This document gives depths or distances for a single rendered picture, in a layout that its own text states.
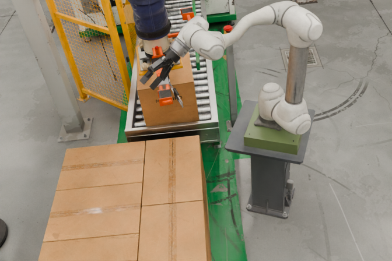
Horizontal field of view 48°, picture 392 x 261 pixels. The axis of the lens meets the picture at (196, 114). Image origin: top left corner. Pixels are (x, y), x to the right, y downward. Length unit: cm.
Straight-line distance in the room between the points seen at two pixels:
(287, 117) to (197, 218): 83
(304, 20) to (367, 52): 286
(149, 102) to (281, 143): 100
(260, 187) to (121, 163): 101
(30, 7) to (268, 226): 243
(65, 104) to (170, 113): 124
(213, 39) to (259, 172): 139
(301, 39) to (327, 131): 186
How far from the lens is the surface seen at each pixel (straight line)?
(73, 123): 432
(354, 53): 508
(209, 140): 339
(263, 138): 280
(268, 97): 272
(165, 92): 248
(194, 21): 215
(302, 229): 340
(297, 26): 231
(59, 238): 294
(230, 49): 356
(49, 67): 396
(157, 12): 278
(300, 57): 242
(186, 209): 284
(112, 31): 372
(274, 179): 318
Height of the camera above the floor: 281
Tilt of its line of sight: 41 degrees down
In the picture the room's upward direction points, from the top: 8 degrees counter-clockwise
